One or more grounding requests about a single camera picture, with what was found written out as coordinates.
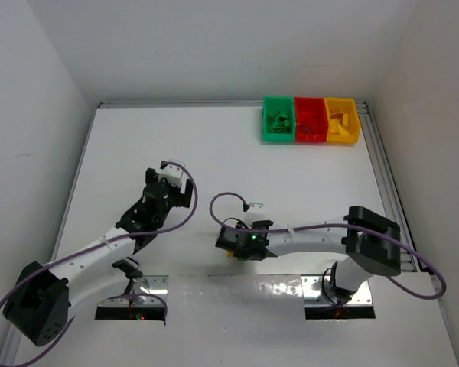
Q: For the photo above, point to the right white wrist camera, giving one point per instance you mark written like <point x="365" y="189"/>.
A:
<point x="255" y="212"/>

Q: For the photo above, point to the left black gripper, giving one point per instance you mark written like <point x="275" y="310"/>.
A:
<point x="187" y="189"/>

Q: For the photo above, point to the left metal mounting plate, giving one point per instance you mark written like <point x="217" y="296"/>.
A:
<point x="155" y="285"/>

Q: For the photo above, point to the metal mounting plate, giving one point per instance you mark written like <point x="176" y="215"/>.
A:
<point x="311" y="289"/>
<point x="155" y="285"/>

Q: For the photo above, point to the yellow storage bin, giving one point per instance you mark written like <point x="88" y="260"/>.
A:
<point x="344" y="125"/>

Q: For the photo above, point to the green storage bin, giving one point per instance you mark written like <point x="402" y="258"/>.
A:
<point x="278" y="119"/>

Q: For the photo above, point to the red storage bin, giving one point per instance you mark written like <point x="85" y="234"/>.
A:
<point x="311" y="111"/>

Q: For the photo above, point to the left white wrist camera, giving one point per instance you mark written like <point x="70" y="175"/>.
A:
<point x="171" y="173"/>

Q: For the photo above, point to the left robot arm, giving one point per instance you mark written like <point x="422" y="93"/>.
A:
<point x="46" y="297"/>

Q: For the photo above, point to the yellow green lego block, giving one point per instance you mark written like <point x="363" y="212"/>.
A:
<point x="239" y="256"/>

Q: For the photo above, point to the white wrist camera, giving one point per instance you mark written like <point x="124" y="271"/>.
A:
<point x="255" y="212"/>
<point x="171" y="173"/>

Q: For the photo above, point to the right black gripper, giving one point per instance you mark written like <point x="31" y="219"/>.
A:
<point x="225" y="238"/>

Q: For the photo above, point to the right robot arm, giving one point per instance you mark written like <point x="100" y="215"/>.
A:
<point x="363" y="236"/>

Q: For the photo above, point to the red rounded lego brick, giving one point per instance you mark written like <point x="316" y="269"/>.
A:
<point x="307" y="129"/>

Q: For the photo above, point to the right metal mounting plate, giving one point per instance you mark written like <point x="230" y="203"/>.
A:
<point x="311" y="289"/>

